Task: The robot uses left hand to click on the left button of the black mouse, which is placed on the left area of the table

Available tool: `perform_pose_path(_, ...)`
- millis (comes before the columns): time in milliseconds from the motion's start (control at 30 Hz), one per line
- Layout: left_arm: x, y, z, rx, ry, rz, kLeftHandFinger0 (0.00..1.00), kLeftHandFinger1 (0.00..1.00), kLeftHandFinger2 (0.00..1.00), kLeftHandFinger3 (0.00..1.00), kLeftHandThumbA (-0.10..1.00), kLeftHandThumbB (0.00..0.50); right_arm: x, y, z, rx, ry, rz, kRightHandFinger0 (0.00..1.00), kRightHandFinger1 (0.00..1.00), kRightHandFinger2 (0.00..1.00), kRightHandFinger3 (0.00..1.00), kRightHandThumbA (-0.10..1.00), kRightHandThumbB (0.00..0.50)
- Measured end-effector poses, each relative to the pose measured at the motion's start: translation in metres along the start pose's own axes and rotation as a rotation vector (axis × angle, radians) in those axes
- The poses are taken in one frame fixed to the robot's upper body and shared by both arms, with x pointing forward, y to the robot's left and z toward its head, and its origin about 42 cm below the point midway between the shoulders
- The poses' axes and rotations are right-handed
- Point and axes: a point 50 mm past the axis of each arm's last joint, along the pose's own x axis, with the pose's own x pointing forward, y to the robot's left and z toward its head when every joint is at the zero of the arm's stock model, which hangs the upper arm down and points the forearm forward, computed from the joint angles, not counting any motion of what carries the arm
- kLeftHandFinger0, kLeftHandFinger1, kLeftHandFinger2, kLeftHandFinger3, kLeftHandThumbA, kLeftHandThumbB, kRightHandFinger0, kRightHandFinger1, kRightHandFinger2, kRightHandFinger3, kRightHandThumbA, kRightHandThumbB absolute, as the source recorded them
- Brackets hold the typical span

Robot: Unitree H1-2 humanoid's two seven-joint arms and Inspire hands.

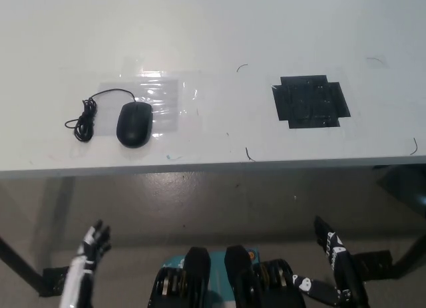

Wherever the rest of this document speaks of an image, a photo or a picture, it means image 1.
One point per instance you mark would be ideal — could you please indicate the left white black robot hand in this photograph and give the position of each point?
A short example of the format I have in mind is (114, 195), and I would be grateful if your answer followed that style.
(93, 241)

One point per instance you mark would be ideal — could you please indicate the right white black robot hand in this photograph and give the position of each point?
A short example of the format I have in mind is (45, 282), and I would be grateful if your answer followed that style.
(344, 264)

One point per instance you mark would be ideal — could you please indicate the black computer mouse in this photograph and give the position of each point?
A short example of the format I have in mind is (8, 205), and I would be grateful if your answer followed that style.
(134, 124)

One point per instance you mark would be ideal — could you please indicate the black table leg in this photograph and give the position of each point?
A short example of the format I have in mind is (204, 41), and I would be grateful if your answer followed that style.
(20, 258)
(411, 254)

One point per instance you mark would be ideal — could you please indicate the clear plastic sheet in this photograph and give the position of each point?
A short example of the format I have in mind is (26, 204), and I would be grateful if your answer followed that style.
(166, 98)

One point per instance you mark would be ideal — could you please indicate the black tape patch on table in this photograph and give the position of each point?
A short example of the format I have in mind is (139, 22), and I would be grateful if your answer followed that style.
(311, 101)

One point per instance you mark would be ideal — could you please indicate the dark table frame bracket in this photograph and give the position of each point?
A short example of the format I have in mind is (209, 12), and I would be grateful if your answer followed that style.
(407, 188)

